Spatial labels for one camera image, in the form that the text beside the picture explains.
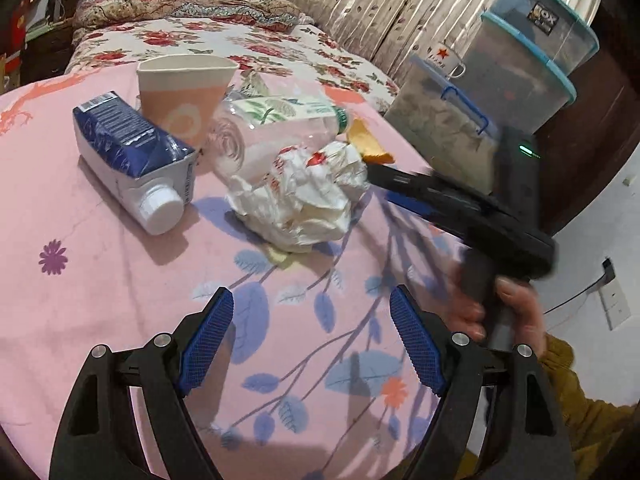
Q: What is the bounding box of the blue and white milk carton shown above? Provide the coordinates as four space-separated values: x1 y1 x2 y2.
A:
72 91 198 237

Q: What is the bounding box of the black power cable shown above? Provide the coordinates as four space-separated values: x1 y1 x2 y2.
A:
544 258 617 317

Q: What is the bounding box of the white enamel mug red star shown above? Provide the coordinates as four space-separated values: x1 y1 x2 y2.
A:
425 38 467 79

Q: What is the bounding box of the folded floral quilt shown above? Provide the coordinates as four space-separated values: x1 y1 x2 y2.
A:
72 0 313 36

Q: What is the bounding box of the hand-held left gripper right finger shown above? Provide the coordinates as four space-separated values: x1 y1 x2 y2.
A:
389 285 573 480

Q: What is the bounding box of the blue-handled clear storage box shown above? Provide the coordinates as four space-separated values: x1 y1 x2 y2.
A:
384 55 502 196

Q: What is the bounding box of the white paper wrapper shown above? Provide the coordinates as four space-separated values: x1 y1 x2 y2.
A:
225 139 372 254

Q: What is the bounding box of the white wall socket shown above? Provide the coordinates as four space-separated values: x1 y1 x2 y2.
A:
600 280 633 332

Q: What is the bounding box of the dark wooden headboard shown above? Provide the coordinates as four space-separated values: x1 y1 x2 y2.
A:
19 0 266 87

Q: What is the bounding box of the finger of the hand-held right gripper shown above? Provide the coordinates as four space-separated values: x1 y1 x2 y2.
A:
384 194 468 241
366 162 481 213

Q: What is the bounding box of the orange paper cup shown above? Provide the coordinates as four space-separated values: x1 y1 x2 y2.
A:
136 54 238 155

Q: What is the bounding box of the clear plastic bottle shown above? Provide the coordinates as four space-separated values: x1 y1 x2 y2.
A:
205 94 352 187

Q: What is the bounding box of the person's right forearm yellow sleeve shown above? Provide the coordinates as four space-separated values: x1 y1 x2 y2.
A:
539 334 640 480

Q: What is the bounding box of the red floral bedsheet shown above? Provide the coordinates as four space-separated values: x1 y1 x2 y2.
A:
65 16 401 111

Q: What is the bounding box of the beige leaf-print curtain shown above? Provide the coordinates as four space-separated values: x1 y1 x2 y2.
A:
262 0 507 88

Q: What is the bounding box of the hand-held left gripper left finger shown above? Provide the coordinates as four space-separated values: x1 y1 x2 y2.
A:
50 287 236 480

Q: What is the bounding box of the large clear storage box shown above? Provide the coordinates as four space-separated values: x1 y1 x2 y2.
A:
487 0 600 75
456 12 578 135

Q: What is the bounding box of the person's right hand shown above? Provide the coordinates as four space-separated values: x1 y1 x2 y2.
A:
444 275 548 357

